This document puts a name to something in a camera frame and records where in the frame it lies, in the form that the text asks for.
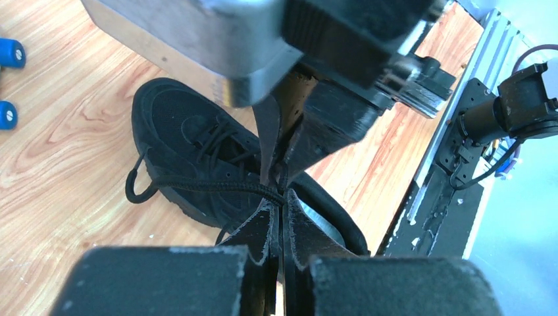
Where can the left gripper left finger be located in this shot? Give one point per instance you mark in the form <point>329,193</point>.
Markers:
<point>236,277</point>

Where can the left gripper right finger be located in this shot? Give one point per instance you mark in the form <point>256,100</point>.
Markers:
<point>321,277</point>

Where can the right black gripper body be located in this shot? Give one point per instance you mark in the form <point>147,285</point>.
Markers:
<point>369,48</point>

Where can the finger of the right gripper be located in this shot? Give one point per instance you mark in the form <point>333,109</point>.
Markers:
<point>330,118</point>
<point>268,120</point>

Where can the toy brick car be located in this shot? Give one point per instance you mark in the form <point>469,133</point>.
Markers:
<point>13,58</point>

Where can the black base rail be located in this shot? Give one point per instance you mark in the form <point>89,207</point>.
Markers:
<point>438,217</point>

